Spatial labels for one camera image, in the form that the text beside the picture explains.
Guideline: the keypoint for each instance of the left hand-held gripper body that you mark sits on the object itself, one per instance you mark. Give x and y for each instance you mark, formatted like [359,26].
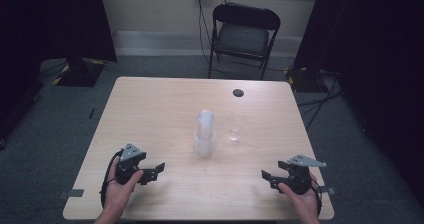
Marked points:
[128,169]

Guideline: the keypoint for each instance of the person's right hand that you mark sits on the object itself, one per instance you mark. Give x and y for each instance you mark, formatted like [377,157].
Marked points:
[305,204]

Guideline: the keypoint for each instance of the single clear plastic cup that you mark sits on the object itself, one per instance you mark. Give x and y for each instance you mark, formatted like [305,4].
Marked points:
[237,127]

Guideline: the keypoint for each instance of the white baseboard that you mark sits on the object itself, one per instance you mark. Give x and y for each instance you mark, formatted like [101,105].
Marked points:
[160,44]

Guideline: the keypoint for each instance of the black stand base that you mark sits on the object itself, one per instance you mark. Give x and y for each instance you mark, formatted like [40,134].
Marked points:
[81,74]
[305,80]

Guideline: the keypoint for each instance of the person's left hand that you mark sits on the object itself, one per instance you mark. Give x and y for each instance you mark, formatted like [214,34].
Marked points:
[120,195]

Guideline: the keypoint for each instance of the black curtain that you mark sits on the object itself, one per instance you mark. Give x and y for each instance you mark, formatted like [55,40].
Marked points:
[50,24]
[373,50]

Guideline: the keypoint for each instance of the grey tape strip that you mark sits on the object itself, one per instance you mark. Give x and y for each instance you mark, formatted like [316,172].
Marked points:
[329,191]
[75,193]

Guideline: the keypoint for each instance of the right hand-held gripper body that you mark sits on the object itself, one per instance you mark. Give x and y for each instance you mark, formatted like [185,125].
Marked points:
[298,179]

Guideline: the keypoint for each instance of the stack of clear plastic cups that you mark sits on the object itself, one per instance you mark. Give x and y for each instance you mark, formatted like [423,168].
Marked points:
[205,135]

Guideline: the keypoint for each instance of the black table grommet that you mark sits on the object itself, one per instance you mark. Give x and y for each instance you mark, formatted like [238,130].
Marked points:
[238,93]

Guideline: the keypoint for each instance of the black folding chair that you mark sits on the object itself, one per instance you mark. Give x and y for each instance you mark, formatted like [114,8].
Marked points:
[243,37]

